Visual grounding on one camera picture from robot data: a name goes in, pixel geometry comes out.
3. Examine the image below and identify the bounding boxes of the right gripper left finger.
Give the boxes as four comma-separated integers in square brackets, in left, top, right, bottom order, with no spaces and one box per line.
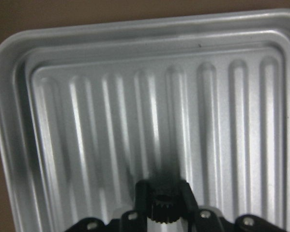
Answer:
[134,180,152,220]

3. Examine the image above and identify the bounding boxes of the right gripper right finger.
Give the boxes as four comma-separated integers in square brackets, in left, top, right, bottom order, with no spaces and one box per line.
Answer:
[178,180,198,218]

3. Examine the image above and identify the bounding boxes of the small black bearing gear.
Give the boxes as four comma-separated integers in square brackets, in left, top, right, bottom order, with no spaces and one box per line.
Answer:
[148,190,180,224]

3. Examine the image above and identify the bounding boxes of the silver ribbed metal tray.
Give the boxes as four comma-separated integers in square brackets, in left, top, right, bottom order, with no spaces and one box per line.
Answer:
[0,9,290,232]

